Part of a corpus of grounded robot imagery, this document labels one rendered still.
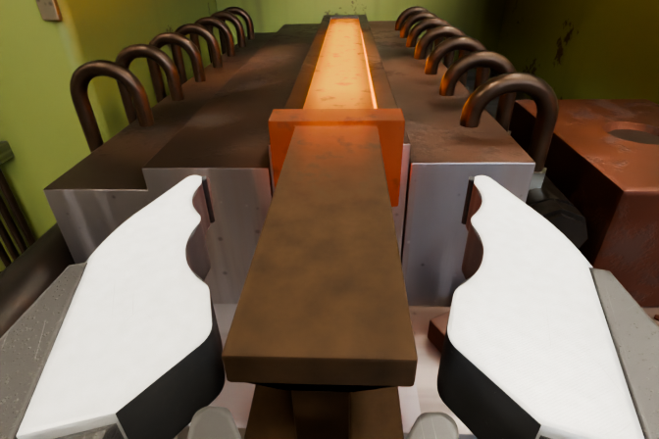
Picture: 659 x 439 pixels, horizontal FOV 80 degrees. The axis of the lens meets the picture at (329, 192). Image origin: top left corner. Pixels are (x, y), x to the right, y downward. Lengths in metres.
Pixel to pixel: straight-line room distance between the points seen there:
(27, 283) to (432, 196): 0.17
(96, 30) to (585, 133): 0.33
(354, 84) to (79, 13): 0.22
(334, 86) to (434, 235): 0.08
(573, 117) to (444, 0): 0.40
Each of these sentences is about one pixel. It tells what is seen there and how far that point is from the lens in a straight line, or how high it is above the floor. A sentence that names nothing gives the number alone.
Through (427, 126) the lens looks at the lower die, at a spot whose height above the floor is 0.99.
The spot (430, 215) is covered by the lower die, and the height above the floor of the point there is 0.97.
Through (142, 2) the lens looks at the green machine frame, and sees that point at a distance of 0.44.
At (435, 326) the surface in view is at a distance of 0.18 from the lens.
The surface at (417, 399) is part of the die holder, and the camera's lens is 0.17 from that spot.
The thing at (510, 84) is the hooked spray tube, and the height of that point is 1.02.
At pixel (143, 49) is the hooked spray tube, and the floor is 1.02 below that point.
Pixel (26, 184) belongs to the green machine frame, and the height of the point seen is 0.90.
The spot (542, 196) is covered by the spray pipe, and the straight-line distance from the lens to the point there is 0.20.
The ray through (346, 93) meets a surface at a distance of 0.18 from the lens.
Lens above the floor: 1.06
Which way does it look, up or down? 30 degrees down
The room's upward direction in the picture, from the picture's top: 1 degrees counter-clockwise
